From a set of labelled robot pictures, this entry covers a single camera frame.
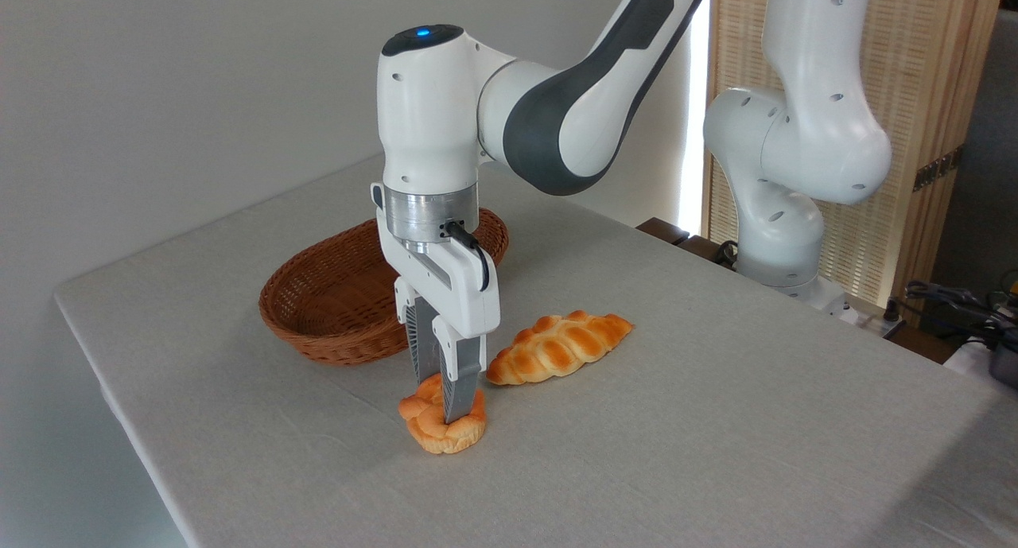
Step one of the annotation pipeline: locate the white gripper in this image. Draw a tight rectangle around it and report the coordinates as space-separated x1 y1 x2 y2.
375 206 502 425

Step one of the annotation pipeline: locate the round knotted bread bun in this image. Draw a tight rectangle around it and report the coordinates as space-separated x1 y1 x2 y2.
398 372 488 456

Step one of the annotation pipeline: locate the brown woven wicker basket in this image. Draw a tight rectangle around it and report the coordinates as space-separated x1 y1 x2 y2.
258 207 510 367

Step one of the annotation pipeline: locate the long braided bread loaf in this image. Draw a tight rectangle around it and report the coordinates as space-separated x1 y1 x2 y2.
485 309 635 387

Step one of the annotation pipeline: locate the dark brown wooden furniture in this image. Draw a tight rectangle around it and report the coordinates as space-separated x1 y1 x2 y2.
635 217 740 271

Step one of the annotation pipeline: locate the grey table cloth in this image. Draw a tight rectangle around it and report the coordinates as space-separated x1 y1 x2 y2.
54 146 1018 548

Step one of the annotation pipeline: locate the dark metal screen hinge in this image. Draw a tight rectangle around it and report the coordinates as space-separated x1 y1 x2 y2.
912 146 964 192

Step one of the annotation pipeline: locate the wooden slatted folding screen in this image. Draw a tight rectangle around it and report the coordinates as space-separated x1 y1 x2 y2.
702 0 1008 328

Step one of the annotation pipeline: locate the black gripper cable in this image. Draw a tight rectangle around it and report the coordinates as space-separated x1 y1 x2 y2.
441 220 492 293

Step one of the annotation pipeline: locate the black cable bundle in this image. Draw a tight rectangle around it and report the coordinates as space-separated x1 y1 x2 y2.
884 271 1018 352

